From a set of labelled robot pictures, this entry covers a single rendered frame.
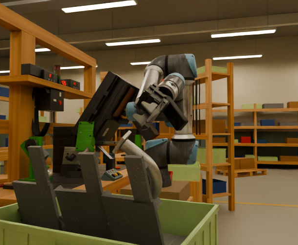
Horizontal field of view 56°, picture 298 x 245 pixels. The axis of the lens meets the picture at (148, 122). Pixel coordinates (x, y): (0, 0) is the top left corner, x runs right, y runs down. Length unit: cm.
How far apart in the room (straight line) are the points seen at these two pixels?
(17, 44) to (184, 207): 151
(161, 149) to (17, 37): 121
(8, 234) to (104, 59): 1134
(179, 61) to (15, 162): 121
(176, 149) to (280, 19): 824
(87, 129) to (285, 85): 961
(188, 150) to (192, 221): 45
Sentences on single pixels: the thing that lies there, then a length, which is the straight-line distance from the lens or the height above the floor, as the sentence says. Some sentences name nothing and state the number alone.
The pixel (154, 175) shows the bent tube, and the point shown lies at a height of 109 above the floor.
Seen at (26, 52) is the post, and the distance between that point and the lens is 207.
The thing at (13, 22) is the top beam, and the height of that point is 187.
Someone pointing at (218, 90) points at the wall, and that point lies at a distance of 1084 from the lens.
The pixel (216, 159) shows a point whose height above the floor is 79.
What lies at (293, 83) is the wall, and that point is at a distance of 1115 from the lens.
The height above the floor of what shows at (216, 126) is 130.
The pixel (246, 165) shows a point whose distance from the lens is 888.
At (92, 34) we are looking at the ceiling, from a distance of 1012.
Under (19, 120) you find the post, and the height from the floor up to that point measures 127.
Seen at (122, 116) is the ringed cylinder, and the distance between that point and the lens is 212.
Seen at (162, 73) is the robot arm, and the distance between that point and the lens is 135.
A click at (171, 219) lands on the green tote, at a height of 90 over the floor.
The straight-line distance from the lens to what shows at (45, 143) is 857.
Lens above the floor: 119
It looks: 2 degrees up
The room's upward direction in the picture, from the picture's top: straight up
